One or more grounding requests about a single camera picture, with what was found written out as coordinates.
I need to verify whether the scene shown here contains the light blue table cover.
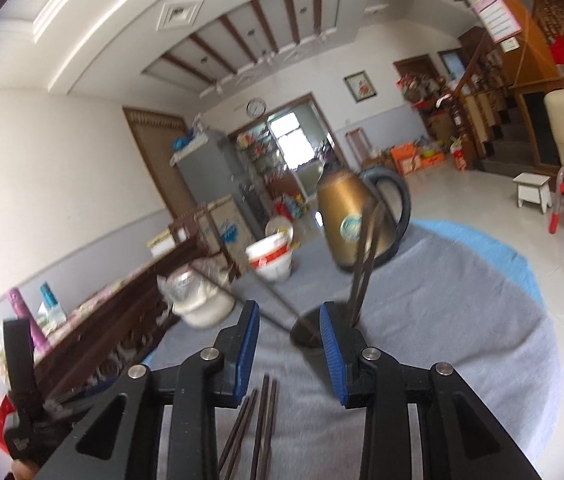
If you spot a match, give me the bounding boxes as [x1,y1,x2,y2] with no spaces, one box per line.
[406,218,549,313]

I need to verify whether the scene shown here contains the wooden pillar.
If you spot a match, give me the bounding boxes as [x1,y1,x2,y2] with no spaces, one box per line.
[482,0,564,173]

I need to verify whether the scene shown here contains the pink wall calendar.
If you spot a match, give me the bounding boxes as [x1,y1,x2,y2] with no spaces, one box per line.
[448,0,523,44]

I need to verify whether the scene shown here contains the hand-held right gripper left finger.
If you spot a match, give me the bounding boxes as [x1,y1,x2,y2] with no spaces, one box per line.
[36,300,261,480]

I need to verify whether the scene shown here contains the wooden staircase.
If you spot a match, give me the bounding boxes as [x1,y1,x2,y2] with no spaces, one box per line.
[454,25,528,177]

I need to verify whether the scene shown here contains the orange cardboard box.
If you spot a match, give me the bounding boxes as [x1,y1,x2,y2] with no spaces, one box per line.
[390,143,424,177]

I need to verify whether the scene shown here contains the framed flower picture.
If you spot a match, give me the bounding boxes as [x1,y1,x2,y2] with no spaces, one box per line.
[343,71,379,104]

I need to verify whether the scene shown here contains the white chest freezer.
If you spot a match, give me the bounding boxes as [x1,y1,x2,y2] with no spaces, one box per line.
[193,198,259,267]

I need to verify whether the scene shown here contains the dark wooden chair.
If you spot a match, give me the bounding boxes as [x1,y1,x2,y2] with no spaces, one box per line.
[168,211,213,247]

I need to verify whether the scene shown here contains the teal bottle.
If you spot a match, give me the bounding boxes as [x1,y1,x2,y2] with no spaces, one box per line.
[38,282,67,327]

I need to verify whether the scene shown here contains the white step stool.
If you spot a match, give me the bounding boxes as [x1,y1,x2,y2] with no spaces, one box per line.
[512,172,554,215]

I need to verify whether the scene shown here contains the white bucket with red label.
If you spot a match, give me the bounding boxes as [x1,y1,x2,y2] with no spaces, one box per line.
[245,232,295,282]

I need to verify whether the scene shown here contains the patterned sideboard cloth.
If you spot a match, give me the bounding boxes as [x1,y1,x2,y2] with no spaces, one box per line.
[36,255,175,338]

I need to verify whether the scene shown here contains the dark wooden chopstick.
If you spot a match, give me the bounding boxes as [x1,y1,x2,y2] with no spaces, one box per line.
[196,264,295,334]
[252,374,271,480]
[354,202,383,328]
[218,392,253,471]
[262,379,279,480]
[229,389,261,480]
[347,199,375,323]

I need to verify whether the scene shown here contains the person's left hand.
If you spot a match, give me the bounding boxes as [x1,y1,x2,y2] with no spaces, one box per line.
[10,460,38,480]

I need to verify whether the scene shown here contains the dark grey chopstick holder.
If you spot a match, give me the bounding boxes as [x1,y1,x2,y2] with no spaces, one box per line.
[289,309,325,348]

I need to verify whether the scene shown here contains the blue bag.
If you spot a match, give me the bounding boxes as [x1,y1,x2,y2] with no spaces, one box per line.
[172,127,211,154]

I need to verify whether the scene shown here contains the dark carved wooden sideboard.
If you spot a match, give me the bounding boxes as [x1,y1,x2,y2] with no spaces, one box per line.
[32,237,237,403]

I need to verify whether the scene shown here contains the white plastic bowl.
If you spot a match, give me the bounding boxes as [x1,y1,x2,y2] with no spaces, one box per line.
[172,287,237,330]

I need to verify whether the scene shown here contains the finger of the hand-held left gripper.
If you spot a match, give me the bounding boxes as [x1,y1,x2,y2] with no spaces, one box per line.
[2,318,45,418]
[36,380,125,413]

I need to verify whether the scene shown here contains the grey tablecloth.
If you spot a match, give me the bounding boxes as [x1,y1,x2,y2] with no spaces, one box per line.
[146,220,564,480]

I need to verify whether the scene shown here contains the gold electric kettle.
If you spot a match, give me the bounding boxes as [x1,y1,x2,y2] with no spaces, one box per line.
[315,166,411,274]

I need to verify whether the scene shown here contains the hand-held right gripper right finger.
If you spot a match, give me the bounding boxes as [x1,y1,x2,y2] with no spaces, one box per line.
[320,301,545,480]

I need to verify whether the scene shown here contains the white round fan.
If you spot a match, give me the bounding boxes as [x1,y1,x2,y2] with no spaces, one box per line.
[265,217,295,246]

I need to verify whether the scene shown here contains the pink bottle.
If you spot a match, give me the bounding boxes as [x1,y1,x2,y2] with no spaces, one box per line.
[8,287,52,357]

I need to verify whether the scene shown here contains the white box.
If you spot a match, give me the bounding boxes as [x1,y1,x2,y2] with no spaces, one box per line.
[147,230,179,257]

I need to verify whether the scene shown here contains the grey refrigerator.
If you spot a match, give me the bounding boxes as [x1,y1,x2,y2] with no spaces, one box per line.
[170,127,277,233]

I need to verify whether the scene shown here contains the brown wooden chair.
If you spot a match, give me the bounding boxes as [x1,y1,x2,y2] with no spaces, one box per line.
[345,127,379,169]

